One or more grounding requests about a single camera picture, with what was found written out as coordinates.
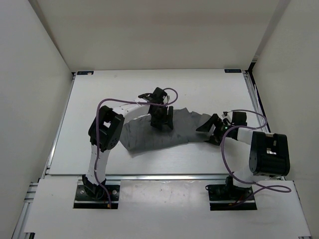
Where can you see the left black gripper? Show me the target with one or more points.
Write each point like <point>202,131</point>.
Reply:
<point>156,123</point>

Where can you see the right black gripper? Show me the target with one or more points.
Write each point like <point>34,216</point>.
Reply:
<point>216,139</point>

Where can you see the grey pleated skirt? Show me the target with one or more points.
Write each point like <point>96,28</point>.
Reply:
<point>139,136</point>

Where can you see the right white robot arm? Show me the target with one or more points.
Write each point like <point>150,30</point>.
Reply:
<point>239,178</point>

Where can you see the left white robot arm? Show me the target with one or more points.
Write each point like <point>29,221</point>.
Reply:
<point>106,128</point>

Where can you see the right blue label sticker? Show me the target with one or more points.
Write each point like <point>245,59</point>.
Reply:
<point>232,71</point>

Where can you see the blue label sticker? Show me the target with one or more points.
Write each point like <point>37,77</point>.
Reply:
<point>232,71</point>
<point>85,72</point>

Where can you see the left blue label sticker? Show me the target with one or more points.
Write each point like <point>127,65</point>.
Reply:
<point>85,72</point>

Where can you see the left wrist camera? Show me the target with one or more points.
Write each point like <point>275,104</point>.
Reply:
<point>166,99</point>

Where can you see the aluminium front rail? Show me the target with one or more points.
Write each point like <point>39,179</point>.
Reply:
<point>165,177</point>

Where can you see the right aluminium side rail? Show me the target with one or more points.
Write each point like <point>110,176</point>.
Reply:
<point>256,104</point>

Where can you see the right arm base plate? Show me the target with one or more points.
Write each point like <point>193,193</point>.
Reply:
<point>227,197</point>

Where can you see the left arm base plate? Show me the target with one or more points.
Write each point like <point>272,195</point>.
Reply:
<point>86,199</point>

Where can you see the left aluminium frame rail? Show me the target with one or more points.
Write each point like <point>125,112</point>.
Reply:
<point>18,232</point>

